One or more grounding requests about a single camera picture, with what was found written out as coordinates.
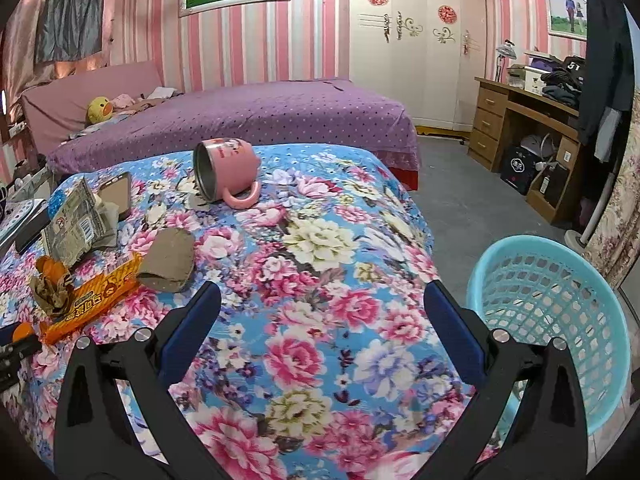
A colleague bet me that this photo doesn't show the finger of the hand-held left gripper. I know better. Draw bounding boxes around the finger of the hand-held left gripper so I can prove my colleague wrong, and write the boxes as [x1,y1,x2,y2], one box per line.
[0,332,42,392]

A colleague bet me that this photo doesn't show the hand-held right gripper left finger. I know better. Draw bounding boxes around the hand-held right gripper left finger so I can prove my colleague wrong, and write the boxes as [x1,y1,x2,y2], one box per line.
[54,281,241,480]

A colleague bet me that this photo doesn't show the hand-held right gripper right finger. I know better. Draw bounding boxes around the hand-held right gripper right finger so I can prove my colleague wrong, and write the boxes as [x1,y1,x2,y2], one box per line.
[422,280,591,480]

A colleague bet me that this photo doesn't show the brown cardboard tube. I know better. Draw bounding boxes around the brown cardboard tube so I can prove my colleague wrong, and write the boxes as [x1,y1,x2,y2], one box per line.
[136,227,197,294]

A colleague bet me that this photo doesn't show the brown orange wrapper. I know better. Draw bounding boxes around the brown orange wrapper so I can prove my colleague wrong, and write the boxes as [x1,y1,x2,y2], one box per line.
[29,256,75,318]

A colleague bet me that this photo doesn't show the orange snack wrapper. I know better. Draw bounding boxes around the orange snack wrapper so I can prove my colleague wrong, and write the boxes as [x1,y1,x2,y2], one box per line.
[41,252,143,345]

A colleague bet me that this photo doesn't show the grey printed snack bag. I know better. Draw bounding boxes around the grey printed snack bag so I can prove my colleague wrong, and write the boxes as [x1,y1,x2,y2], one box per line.
[41,177,118,266]

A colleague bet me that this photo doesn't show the light blue plastic basket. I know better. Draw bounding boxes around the light blue plastic basket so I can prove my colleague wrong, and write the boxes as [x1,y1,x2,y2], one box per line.
[466,235,632,436]

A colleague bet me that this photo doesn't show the black case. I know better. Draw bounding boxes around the black case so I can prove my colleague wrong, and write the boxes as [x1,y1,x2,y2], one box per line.
[14,210,52,255]

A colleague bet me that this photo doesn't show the grey towel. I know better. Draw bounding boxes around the grey towel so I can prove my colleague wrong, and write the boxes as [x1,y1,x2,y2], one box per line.
[92,199,121,250]

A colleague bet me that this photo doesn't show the blue white pad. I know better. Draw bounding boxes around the blue white pad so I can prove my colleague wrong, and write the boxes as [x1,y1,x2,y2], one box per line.
[0,197,48,241]

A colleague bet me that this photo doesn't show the floral blue blanket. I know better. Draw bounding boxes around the floral blue blanket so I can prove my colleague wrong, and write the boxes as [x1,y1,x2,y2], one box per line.
[0,144,481,480]

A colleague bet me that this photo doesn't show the brown flat tray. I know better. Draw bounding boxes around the brown flat tray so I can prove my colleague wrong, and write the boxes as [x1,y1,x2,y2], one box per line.
[96,171,134,222]

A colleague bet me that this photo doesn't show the standing fan base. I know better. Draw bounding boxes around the standing fan base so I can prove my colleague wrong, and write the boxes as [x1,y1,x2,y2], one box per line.
[565,165,618,250]

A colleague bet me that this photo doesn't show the pink metal mug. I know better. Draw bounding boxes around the pink metal mug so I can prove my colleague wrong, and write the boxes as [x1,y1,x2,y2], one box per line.
[193,138,262,209]

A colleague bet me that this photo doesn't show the black printed bag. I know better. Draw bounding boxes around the black printed bag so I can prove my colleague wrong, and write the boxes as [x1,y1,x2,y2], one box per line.
[500,145,538,196]

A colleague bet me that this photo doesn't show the floral beige cloth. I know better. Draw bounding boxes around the floral beige cloth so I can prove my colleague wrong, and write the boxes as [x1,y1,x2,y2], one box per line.
[582,125,640,291]

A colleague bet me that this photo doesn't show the small white fan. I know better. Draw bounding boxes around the small white fan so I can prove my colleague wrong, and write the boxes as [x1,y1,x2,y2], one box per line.
[520,132,557,166]

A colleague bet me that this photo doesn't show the wooden desk with drawers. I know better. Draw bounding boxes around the wooden desk with drawers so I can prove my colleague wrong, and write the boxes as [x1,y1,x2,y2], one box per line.
[469,76,588,226]

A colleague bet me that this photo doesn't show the purple dotted bed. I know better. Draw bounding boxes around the purple dotted bed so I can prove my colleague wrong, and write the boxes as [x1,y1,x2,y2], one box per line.
[47,77,421,191]

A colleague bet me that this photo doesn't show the pink clothes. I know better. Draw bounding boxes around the pink clothes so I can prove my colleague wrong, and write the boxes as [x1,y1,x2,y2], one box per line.
[111,91,151,111]

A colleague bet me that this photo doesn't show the yellow duck plush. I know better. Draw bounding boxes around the yellow duck plush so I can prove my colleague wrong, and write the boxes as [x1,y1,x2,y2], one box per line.
[86,96,115,126]

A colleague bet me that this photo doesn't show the cream wardrobe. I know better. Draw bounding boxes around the cream wardrobe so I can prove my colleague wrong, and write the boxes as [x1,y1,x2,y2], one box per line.
[349,0,488,133]

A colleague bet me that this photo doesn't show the pink headboard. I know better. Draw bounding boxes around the pink headboard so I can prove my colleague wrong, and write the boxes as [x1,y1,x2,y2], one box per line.
[20,59,163,156]

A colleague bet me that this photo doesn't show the white storage box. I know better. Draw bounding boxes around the white storage box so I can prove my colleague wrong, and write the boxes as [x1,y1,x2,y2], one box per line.
[506,64,546,95]

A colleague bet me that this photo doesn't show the stack of dark clothes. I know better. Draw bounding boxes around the stack of dark clothes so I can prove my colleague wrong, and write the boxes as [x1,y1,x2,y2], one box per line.
[541,55,587,108]

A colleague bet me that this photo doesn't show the desk lamp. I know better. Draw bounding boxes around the desk lamp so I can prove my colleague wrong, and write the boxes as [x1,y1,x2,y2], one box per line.
[495,40,518,83]

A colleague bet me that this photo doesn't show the pink satin curtain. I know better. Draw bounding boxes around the pink satin curtain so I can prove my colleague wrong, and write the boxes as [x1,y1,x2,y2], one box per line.
[0,0,121,111]

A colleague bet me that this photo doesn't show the hanging dark coat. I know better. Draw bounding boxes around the hanging dark coat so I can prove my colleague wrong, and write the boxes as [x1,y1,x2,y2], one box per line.
[577,0,636,163]

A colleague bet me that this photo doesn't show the grey hanging curtain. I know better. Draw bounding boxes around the grey hanging curtain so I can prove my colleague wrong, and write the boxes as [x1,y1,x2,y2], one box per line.
[32,0,108,66]

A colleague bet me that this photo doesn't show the small framed couple photo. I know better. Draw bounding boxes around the small framed couple photo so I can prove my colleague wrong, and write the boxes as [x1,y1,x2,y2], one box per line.
[546,0,598,41]

